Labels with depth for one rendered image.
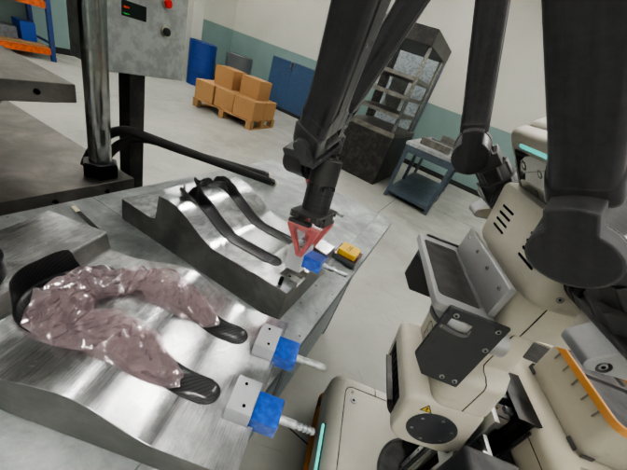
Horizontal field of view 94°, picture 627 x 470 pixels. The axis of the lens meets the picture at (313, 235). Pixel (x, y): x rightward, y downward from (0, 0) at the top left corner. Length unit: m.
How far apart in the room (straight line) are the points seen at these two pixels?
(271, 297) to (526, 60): 6.78
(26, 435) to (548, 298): 0.71
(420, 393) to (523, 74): 6.67
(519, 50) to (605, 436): 6.65
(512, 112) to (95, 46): 6.64
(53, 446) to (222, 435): 0.21
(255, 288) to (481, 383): 0.48
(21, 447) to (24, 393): 0.07
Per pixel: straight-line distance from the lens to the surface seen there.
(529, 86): 7.06
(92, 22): 1.04
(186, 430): 0.48
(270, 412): 0.49
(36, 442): 0.56
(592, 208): 0.34
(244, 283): 0.67
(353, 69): 0.42
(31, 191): 1.08
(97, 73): 1.06
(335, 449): 1.19
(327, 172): 0.56
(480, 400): 0.72
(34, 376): 0.51
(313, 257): 0.61
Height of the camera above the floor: 1.29
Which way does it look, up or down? 29 degrees down
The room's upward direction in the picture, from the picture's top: 20 degrees clockwise
